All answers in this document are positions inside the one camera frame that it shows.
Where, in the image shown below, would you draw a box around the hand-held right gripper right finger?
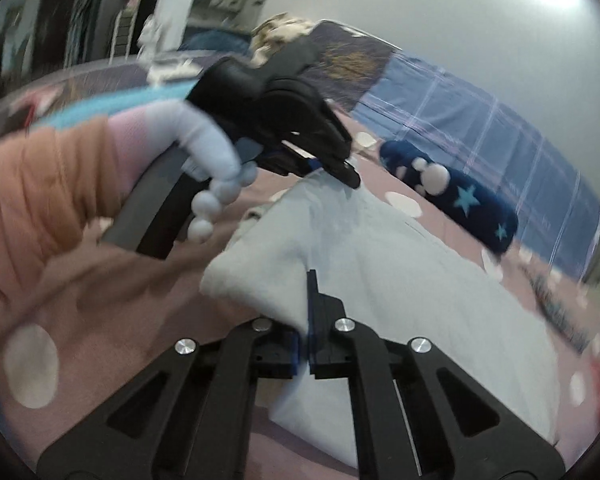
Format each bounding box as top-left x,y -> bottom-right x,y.
305,269 -> 567,480

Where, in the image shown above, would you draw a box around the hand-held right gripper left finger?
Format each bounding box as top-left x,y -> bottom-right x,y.
36,317 -> 302,480

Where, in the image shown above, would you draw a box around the white t-shirt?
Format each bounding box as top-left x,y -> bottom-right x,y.
200,170 -> 567,467

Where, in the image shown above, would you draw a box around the beige crumpled clothes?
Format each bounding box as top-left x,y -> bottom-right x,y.
250,12 -> 317,68

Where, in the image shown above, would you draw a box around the person's left hand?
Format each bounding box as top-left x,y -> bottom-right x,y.
145,99 -> 257,244

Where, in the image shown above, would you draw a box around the white hanging cloth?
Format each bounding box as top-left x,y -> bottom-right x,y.
139,0 -> 213,83

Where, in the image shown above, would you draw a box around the dark tree print pillow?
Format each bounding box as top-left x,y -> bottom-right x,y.
300,20 -> 400,115

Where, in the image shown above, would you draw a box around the pink polka dot bedspread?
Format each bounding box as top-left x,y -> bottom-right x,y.
0,50 -> 600,480

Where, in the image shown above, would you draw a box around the teal textured blanket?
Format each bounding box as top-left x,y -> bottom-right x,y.
27,77 -> 203,133

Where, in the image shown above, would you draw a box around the navy star fleece blanket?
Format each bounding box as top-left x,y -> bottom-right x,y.
379,140 -> 520,256

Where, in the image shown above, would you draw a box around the floral patterned cloth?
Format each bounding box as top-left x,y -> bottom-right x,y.
524,255 -> 600,357

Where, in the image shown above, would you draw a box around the blue plaid pillow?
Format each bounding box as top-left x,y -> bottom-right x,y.
352,52 -> 600,282

